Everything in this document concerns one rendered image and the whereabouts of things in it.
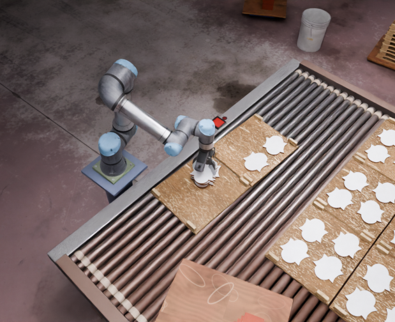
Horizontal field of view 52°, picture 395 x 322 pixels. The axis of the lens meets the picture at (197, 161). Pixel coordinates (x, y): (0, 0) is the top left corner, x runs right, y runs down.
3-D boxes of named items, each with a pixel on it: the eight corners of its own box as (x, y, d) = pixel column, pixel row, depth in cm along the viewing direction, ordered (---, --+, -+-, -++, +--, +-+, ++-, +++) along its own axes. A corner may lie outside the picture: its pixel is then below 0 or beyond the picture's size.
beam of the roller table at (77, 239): (49, 259, 198) (46, 253, 194) (291, 64, 294) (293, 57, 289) (59, 269, 195) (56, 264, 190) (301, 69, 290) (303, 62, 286)
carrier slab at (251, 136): (207, 151, 234) (207, 149, 232) (253, 116, 251) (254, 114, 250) (251, 187, 218) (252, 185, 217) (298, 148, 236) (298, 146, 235)
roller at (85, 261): (76, 266, 194) (74, 262, 190) (303, 75, 284) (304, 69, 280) (83, 273, 192) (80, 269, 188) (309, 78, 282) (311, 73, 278)
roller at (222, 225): (124, 317, 179) (122, 314, 176) (347, 99, 269) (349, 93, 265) (131, 325, 177) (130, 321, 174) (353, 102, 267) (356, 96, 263)
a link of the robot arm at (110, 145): (96, 159, 220) (92, 144, 209) (109, 142, 227) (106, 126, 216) (115, 167, 217) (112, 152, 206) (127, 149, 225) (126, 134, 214)
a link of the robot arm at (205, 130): (201, 115, 191) (217, 120, 189) (201, 130, 199) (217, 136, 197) (194, 126, 186) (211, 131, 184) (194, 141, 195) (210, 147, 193)
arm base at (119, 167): (94, 167, 228) (91, 156, 220) (113, 151, 236) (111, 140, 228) (114, 181, 224) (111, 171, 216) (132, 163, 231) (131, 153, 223)
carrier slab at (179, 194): (150, 192, 215) (150, 191, 214) (204, 151, 233) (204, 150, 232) (195, 235, 200) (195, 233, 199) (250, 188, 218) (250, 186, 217)
